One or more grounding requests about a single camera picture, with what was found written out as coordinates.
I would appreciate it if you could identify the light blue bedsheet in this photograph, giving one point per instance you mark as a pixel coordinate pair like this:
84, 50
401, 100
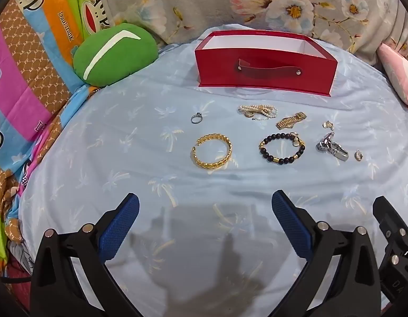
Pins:
124, 158

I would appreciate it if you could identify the pink pillow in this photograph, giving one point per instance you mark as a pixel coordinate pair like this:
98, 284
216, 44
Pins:
400, 72

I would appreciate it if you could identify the silver watch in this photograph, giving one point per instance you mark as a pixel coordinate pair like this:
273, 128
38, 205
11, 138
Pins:
339, 153

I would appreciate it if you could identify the grey floral blanket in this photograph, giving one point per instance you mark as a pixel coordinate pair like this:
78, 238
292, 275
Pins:
190, 0

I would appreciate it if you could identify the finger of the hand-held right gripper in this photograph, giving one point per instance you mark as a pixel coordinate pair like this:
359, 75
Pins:
387, 213

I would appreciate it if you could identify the gold earring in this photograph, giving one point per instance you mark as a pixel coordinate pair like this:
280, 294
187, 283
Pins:
327, 124
358, 156

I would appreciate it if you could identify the colourful cartoon printed blanket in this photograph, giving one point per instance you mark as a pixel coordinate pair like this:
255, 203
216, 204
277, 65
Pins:
26, 72

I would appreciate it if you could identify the green round pillow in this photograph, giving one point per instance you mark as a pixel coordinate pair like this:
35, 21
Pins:
124, 56

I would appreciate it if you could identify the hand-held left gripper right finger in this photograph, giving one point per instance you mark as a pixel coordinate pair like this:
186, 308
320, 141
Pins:
291, 224

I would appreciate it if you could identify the gold watch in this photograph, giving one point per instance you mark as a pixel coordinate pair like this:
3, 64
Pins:
286, 122

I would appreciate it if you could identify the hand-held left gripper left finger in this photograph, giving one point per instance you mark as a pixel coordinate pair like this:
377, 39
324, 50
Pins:
120, 228

